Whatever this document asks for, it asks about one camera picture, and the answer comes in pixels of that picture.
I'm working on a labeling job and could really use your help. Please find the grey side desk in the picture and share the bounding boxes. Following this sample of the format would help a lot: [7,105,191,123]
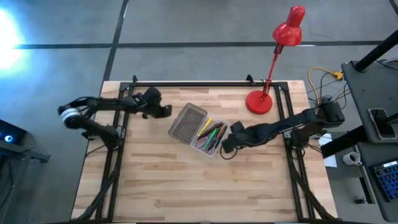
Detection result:
[340,58,398,223]

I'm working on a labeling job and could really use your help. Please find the orange pencil with red eraser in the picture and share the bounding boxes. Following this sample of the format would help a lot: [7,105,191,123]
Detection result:
[213,124,226,142]

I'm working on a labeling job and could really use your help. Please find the yellow power cable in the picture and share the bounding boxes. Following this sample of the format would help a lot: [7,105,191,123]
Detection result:
[307,65,345,104]

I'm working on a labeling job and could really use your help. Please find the white paper sheet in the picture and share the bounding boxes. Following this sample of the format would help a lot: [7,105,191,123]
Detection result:
[317,133,338,169]

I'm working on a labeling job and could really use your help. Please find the black pen with clip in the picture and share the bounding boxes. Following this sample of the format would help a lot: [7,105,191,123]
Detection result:
[214,124,229,150]

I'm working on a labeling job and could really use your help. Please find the yellow highlighter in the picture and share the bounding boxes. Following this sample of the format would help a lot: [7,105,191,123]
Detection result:
[197,116,215,138]

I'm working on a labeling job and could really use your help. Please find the clear plastic supply box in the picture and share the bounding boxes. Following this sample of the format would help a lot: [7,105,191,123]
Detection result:
[190,114,231,159]

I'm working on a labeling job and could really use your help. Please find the purple scissors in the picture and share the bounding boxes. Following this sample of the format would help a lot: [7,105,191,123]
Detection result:
[195,136,210,151]

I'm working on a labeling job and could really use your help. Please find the green marker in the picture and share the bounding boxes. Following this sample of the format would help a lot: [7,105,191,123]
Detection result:
[202,127,220,152]

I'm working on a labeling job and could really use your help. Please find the dark grey pen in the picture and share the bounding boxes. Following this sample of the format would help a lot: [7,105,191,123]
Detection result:
[207,136,223,153]

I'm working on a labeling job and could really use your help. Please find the long black pen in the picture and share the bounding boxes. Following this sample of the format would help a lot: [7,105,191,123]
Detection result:
[198,123,223,142]

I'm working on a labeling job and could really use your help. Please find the black stand pole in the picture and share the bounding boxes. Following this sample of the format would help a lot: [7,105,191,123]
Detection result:
[354,29,398,73]

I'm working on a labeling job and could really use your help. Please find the black device with blue light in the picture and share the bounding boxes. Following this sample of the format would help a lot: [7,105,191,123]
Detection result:
[0,118,51,164]

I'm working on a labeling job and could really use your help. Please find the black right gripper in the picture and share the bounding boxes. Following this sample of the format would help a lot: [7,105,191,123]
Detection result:
[221,121,259,154]

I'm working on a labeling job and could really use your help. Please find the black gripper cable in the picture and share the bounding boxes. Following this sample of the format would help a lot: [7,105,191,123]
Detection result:
[219,143,240,161]

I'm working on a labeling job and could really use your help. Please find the red desk lamp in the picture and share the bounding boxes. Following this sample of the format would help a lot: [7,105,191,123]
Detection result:
[244,4,307,116]

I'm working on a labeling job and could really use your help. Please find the backlit blue keyboard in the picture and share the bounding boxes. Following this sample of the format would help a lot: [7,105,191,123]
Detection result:
[371,159,398,203]

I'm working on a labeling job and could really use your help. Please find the black aluminium table frame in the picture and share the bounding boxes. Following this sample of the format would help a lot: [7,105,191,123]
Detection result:
[70,74,341,223]

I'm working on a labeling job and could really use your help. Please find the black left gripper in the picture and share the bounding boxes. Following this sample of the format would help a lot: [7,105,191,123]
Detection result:
[132,86,174,119]

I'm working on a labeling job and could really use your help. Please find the black desk crossbar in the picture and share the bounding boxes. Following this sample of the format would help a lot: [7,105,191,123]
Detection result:
[320,113,398,158]

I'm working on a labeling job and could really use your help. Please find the white mug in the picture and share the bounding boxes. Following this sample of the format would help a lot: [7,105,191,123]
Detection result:
[342,151,363,167]

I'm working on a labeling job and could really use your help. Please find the clear plastic pencil box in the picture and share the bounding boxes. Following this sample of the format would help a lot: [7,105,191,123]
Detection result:
[167,102,208,146]

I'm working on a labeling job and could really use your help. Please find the brown marker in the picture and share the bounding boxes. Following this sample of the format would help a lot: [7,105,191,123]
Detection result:
[201,121,225,138]

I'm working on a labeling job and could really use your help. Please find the black smartphone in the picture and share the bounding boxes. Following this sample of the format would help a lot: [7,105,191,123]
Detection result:
[367,107,398,141]

